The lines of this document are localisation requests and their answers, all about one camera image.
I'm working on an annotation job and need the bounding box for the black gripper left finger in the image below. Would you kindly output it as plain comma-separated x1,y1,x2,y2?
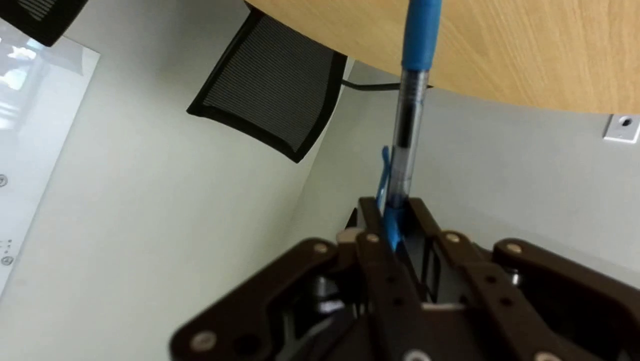
356,197,395,269

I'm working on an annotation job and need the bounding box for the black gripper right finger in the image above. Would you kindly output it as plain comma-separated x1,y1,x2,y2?
403,199,439,269

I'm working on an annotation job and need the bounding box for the blue pen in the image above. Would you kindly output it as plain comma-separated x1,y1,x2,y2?
378,0,442,251

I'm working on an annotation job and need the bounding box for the black mesh office chair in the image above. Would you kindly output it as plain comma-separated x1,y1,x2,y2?
188,8,346,163

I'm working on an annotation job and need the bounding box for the round wooden table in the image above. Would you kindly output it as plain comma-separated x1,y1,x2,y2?
245,0,640,111

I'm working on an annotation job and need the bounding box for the white wall outlet plate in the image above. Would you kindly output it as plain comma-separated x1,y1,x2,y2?
604,114,640,143

